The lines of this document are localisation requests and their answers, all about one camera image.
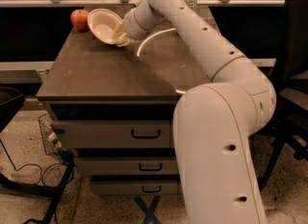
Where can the bottom drawer with handle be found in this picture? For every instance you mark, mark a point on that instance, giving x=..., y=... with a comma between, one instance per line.
x=135, y=187

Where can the top drawer with handle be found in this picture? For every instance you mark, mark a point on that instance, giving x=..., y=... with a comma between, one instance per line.
x=113, y=133

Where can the black table left edge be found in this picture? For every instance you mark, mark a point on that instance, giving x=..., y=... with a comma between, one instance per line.
x=11, y=101

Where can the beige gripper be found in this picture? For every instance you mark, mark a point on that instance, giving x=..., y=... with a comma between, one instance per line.
x=130, y=23

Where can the red apple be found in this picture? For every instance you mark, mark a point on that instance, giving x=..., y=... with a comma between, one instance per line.
x=79, y=19

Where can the grey drawer cabinet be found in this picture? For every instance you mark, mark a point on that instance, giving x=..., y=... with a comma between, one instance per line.
x=91, y=80

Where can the middle drawer with handle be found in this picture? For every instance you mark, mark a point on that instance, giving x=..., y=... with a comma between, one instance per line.
x=127, y=166

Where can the black metal stand leg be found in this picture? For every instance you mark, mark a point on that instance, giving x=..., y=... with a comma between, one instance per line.
x=54, y=193

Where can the wire mesh basket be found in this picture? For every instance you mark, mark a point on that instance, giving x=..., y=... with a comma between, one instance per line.
x=52, y=145

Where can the black office chair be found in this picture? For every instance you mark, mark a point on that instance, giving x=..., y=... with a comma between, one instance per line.
x=289, y=125

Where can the white paper bowl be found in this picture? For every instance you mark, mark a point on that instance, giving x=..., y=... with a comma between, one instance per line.
x=103, y=23

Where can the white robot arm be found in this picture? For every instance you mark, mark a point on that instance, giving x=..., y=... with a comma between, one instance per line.
x=213, y=122

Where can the drawer with handle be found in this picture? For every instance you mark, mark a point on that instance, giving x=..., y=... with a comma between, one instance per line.
x=135, y=187
x=113, y=133
x=127, y=166

